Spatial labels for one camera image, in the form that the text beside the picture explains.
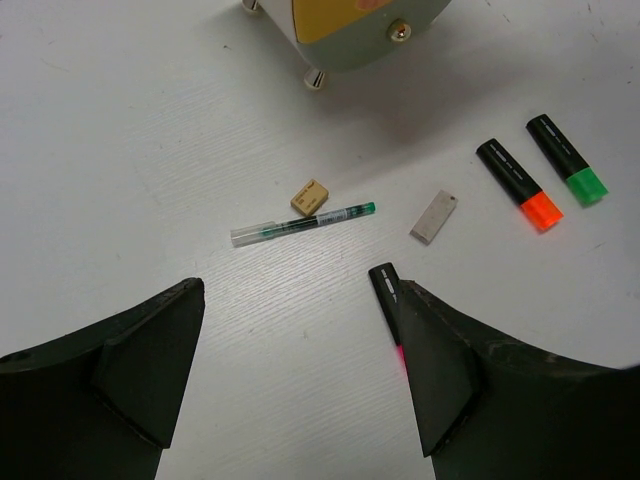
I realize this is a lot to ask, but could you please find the green highlighter marker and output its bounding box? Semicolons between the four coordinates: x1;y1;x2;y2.
526;114;609;207

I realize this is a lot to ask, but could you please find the orange highlighter marker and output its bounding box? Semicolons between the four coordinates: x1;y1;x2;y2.
476;138;564;232

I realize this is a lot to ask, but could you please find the green clear pen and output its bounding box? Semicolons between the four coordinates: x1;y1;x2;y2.
230;202;376;248

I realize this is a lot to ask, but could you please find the grey white eraser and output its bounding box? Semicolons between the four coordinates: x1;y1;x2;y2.
410;190;458;245

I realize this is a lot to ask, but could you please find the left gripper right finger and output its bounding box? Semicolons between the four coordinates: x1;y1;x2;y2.
398;281;639;479

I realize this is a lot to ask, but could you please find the small tan eraser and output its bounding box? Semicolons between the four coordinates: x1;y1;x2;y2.
290;179;329;217

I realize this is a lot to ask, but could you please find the yellow middle drawer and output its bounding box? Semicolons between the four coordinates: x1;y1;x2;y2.
292;0;392;44

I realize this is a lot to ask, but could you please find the pink highlighter marker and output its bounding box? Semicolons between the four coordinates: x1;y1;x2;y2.
368;262;406;368

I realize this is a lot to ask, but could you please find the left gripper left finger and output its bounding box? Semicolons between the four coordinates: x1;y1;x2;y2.
1;278;205;479

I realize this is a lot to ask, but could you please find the grey-green bottom drawer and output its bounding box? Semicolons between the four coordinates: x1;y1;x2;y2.
296;0;449;90

